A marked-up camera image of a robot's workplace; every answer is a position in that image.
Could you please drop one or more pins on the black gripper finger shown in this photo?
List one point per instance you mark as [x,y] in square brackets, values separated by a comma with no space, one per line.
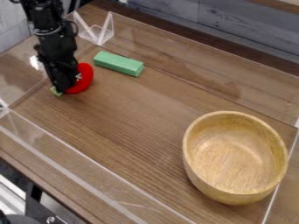
[63,77]

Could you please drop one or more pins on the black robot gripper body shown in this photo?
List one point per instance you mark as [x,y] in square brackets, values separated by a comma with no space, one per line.
[56,45]

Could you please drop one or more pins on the red plush strawberry toy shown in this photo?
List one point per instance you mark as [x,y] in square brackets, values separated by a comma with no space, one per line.
[83,79]

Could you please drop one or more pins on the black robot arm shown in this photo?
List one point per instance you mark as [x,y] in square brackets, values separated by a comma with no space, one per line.
[44,11]

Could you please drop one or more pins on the green rectangular block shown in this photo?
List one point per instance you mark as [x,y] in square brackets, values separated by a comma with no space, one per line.
[118,63]

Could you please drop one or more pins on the black metal table clamp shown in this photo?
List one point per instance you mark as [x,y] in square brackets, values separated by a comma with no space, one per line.
[36,210]

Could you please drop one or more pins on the wooden bowl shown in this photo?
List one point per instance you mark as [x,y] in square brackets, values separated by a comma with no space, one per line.
[234,157]

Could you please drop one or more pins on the clear acrylic tray wall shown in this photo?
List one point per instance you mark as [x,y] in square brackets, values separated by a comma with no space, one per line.
[100,196]

